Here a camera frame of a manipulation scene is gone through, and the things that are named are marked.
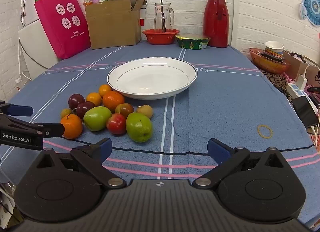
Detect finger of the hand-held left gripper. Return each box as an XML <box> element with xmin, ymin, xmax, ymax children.
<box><xmin>0</xmin><ymin>113</ymin><xmax>65</xmax><ymax>139</ymax></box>
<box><xmin>0</xmin><ymin>100</ymin><xmax>34</xmax><ymax>118</ymax></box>

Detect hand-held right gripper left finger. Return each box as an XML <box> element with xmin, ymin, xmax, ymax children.
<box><xmin>35</xmin><ymin>137</ymin><xmax>127</xmax><ymax>189</ymax></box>

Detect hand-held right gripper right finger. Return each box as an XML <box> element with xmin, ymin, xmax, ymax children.
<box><xmin>193</xmin><ymin>138</ymin><xmax>288</xmax><ymax>189</ymax></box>

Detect orange with stem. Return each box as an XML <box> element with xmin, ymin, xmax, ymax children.
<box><xmin>60</xmin><ymin>114</ymin><xmax>83</xmax><ymax>140</ymax></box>

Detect red apple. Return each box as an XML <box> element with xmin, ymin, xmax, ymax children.
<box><xmin>106</xmin><ymin>113</ymin><xmax>127</xmax><ymax>135</ymax></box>

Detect large green jujube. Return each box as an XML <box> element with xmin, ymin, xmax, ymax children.
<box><xmin>126</xmin><ymin>112</ymin><xmax>153</xmax><ymax>143</ymax></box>

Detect purple plum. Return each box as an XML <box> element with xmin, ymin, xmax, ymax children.
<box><xmin>68</xmin><ymin>93</ymin><xmax>85</xmax><ymax>110</ymax></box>
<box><xmin>76</xmin><ymin>101</ymin><xmax>96</xmax><ymax>119</ymax></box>

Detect red-green plum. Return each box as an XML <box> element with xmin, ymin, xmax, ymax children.
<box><xmin>115</xmin><ymin>103</ymin><xmax>135</xmax><ymax>119</ymax></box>

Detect large orange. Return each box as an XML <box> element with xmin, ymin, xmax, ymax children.
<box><xmin>102</xmin><ymin>91</ymin><xmax>125</xmax><ymax>112</ymax></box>

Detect brown longan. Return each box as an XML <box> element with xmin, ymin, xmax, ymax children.
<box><xmin>136</xmin><ymin>104</ymin><xmax>153</xmax><ymax>119</ymax></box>

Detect white plate with dark rim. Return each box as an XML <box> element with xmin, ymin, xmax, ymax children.
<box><xmin>107</xmin><ymin>57</ymin><xmax>198</xmax><ymax>100</ymax></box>

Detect small brown-green fruit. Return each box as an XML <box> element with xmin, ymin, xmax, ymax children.
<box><xmin>60</xmin><ymin>108</ymin><xmax>73</xmax><ymax>120</ymax></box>

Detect yellow rubber band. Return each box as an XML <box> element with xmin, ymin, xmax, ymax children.
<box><xmin>257</xmin><ymin>125</ymin><xmax>273</xmax><ymax>139</ymax></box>

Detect small orange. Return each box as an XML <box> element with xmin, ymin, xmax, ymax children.
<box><xmin>98</xmin><ymin>84</ymin><xmax>112</xmax><ymax>98</ymax></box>
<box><xmin>86</xmin><ymin>92</ymin><xmax>102</xmax><ymax>107</ymax></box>

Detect blue striped tablecloth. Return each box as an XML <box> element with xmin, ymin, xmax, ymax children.
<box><xmin>0</xmin><ymin>39</ymin><xmax>320</xmax><ymax>226</ymax></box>

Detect white cabinet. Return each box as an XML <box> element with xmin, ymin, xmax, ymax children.
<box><xmin>18</xmin><ymin>20</ymin><xmax>61</xmax><ymax>73</ymax></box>

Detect pink tote bag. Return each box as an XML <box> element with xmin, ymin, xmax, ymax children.
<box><xmin>34</xmin><ymin>0</ymin><xmax>92</xmax><ymax>59</ymax></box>

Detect dark patterned cloth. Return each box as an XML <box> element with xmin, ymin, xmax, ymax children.
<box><xmin>260</xmin><ymin>69</ymin><xmax>298</xmax><ymax>100</ymax></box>

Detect black phone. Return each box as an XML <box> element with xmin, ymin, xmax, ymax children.
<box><xmin>292</xmin><ymin>95</ymin><xmax>319</xmax><ymax>129</ymax></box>

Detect orange plastic basin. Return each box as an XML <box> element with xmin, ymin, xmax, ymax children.
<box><xmin>248</xmin><ymin>47</ymin><xmax>292</xmax><ymax>74</ymax></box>

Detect white power strip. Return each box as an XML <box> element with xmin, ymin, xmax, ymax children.
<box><xmin>287</xmin><ymin>82</ymin><xmax>320</xmax><ymax>108</ymax></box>

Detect white water purifier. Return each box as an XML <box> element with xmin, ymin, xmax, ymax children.
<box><xmin>21</xmin><ymin>0</ymin><xmax>62</xmax><ymax>26</ymax></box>

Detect green instant noodle bowl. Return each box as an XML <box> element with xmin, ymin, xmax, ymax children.
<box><xmin>174</xmin><ymin>34</ymin><xmax>210</xmax><ymax>50</ymax></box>

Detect white charger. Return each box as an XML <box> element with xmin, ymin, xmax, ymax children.
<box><xmin>295</xmin><ymin>75</ymin><xmax>308</xmax><ymax>90</ymax></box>

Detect dark stacked bowl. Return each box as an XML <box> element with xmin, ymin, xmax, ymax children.
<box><xmin>261</xmin><ymin>49</ymin><xmax>286</xmax><ymax>63</ymax></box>

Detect small brown cardboard box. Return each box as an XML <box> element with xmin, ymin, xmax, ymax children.
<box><xmin>282</xmin><ymin>52</ymin><xmax>318</xmax><ymax>85</ymax></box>

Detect red plastic basket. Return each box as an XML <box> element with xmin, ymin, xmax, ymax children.
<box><xmin>142</xmin><ymin>29</ymin><xmax>180</xmax><ymax>45</ymax></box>

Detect red thermos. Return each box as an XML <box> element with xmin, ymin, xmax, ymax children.
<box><xmin>203</xmin><ymin>0</ymin><xmax>230</xmax><ymax>48</ymax></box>

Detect glass pitcher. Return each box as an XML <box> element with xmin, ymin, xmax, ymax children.
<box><xmin>153</xmin><ymin>2</ymin><xmax>174</xmax><ymax>32</ymax></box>

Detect white cable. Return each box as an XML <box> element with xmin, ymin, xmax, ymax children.
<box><xmin>15</xmin><ymin>42</ymin><xmax>33</xmax><ymax>90</ymax></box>

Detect blue round wall decoration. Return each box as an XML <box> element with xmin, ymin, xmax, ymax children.
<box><xmin>299</xmin><ymin>0</ymin><xmax>320</xmax><ymax>27</ymax></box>

